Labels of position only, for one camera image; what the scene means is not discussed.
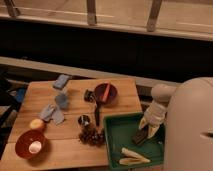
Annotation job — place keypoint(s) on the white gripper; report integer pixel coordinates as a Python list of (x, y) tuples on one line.
[(154, 115)]

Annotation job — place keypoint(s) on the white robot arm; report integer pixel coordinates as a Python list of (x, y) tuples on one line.
[(187, 110)]

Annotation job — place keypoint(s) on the green plastic tray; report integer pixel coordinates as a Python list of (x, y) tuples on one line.
[(119, 130)]

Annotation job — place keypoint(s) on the yellow corn husk piece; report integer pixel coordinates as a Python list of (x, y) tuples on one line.
[(129, 161)]

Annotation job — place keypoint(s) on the red stick in bowl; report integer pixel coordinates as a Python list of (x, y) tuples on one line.
[(105, 95)]

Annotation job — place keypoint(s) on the dark red bowl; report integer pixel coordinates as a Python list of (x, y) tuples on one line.
[(99, 91)]

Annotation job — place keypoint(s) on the brown pine cone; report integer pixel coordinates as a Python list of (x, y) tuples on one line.
[(91, 136)]

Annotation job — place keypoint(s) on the small black metal cup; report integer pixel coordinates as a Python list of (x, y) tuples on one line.
[(84, 120)]

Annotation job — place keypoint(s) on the small dark jar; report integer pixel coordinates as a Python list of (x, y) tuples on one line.
[(89, 96)]

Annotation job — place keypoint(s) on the blue plastic cup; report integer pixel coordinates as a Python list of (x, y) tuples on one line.
[(62, 101)]

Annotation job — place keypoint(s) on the light blue crumpled cloth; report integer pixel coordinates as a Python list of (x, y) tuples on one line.
[(51, 112)]

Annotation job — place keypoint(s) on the yellow round fruit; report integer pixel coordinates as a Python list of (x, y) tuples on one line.
[(37, 124)]

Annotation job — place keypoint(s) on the white egg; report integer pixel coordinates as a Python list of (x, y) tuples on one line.
[(35, 147)]

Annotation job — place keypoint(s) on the orange bowl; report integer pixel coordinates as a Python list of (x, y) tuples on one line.
[(24, 141)]

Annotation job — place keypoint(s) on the dark chair at left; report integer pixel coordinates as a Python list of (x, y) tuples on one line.
[(12, 99)]

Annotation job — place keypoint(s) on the black handled utensil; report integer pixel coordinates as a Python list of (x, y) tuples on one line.
[(97, 113)]

